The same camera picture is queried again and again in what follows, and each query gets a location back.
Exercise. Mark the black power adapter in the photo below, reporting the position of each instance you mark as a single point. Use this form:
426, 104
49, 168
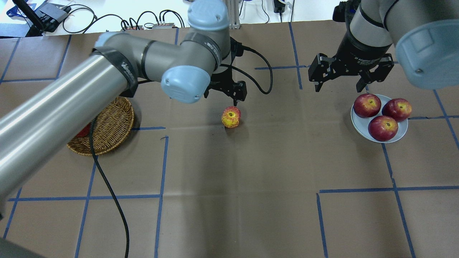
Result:
279, 6

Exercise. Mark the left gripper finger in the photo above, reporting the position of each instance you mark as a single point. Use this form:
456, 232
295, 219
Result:
237, 91

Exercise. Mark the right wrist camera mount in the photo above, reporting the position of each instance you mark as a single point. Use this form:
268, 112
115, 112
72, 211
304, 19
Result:
345, 9

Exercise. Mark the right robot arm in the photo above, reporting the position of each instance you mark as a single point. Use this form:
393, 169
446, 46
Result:
421, 35

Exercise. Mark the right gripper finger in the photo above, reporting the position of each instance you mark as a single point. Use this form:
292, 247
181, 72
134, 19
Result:
379, 74
321, 70

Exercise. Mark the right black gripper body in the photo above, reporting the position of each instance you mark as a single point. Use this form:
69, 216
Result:
360, 56

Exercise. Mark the yellow-red apple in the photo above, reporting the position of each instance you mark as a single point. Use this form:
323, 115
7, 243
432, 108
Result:
231, 117

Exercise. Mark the plate apple front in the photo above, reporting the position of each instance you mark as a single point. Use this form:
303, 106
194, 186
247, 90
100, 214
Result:
383, 128

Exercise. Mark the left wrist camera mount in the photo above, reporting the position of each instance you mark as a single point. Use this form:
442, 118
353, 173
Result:
237, 49

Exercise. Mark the light blue plate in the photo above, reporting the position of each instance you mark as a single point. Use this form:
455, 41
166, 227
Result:
361, 126

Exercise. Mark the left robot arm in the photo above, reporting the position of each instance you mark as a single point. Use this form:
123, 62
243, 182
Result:
34, 131

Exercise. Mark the dark red apple in basket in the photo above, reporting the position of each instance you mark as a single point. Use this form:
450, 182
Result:
84, 132

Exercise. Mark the woven wicker basket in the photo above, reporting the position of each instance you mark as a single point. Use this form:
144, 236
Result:
112, 127

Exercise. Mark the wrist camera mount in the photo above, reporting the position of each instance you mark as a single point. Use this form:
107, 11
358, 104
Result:
237, 49
345, 9

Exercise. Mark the plate apple near centre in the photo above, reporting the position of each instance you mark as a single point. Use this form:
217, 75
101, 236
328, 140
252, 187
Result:
367, 105

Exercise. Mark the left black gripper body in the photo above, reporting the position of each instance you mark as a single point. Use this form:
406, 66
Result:
223, 83

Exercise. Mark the plate apple far side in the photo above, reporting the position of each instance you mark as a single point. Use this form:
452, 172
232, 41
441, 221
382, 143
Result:
399, 109

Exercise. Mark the plate apple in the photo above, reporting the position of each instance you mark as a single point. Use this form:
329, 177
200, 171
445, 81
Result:
383, 128
399, 109
367, 105

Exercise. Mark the aluminium frame post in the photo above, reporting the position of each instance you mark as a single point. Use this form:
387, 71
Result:
233, 7

